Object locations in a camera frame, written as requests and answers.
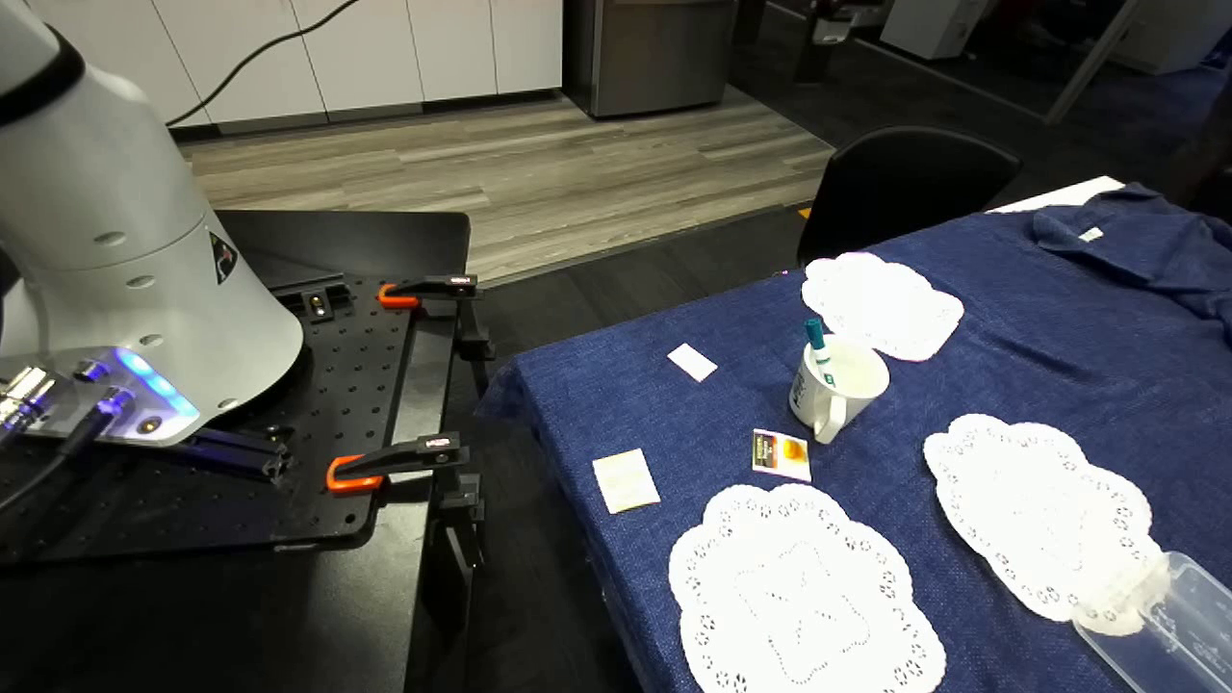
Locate black orange bar clamp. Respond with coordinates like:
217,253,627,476
325,433,484,571
377,274,497,363

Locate dark printed tea sachet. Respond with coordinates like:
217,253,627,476
752,429,812,483

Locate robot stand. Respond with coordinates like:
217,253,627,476
0,209,497,693

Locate blue tablecloth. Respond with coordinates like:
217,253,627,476
476,190,1232,693

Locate white cabinets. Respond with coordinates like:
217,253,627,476
26,0,564,136

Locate black cable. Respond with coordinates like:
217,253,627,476
166,0,363,128

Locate black chair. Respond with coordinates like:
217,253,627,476
796,125,1024,268

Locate blue polo shirt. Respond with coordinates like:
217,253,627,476
1032,183,1232,349

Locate green marker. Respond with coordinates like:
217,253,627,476
805,318,836,388

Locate white paper doily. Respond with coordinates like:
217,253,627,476
923,414,1166,637
668,483,947,693
801,252,965,364

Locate stainless steel appliance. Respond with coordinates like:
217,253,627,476
563,0,738,119

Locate clear plastic container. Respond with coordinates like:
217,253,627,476
1071,551,1232,693

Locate cream sachet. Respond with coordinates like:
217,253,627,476
592,448,662,515

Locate white mug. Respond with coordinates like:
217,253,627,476
789,334,891,446

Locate white sachet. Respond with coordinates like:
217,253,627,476
667,343,719,384

